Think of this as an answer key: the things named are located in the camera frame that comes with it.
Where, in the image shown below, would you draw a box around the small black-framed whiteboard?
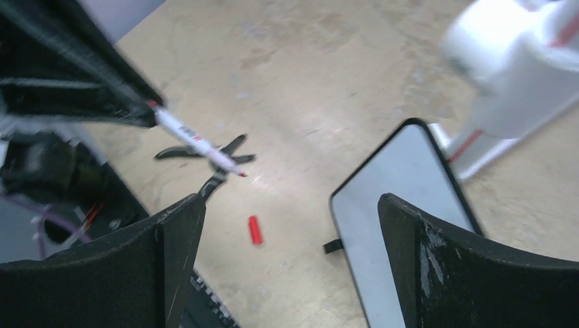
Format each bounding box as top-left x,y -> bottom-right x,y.
323,118 -> 482,327

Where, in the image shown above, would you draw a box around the black handled pliers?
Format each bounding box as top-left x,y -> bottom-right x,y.
154,134 -> 256,202

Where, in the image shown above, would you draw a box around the red and white marker pen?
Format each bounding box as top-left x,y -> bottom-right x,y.
148,100 -> 246,177

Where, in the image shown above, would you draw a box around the white PVC pipe frame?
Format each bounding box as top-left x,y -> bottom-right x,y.
432,1 -> 578,180

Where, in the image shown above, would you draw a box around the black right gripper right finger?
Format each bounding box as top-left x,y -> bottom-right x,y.
404,216 -> 578,327

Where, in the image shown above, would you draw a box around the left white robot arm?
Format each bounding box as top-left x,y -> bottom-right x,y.
1,1 -> 162,244

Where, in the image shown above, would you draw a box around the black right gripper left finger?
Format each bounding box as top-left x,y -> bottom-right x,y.
1,194 -> 206,327

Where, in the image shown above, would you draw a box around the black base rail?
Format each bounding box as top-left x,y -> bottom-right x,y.
180,270 -> 241,328

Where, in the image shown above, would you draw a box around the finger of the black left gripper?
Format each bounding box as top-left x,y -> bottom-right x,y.
1,1 -> 163,128

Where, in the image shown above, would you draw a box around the red marker cap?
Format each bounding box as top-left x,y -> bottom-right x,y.
248,215 -> 263,245

